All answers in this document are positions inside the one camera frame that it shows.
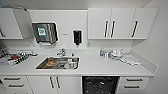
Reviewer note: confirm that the white wall cabinet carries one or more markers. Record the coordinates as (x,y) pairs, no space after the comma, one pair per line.
(11,23)
(96,23)

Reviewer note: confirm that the black drying rack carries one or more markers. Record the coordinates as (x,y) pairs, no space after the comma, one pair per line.
(16,57)

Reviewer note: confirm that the steel sink basin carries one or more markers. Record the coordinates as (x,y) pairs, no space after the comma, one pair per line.
(41,66)

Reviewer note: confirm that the stack of white plates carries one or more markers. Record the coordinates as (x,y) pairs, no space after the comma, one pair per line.
(116,55)

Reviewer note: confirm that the bowl with orange remains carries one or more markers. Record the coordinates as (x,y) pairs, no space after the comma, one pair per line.
(51,62)

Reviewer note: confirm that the small chrome sink knob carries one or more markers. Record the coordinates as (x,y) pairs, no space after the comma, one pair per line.
(72,55)

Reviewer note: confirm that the dish soap bottle blue label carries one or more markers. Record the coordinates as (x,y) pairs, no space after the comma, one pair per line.
(102,52)

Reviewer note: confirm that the white wall outlet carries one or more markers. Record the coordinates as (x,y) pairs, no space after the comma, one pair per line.
(88,44)

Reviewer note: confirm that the chrome faucet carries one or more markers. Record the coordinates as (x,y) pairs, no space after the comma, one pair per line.
(61,52)

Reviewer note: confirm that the white saucer plate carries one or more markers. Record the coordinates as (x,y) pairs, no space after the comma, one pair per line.
(75,64)

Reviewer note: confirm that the white cup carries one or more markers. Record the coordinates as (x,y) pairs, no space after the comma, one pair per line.
(70,62)

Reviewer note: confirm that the small white bottle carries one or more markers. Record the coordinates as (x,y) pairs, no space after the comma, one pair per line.
(106,54)

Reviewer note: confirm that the white base cabinet unit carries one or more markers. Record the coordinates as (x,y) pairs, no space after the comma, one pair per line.
(40,85)

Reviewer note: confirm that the stainless steel dishwasher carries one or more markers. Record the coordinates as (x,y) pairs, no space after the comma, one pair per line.
(100,86)

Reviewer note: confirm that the steel paper towel dispenser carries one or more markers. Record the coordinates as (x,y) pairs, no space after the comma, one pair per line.
(43,32)

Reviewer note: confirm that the black soap dispenser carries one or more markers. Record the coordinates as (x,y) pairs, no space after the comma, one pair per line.
(77,37)

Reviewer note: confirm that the small wall label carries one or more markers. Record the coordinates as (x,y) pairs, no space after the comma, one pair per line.
(65,33)

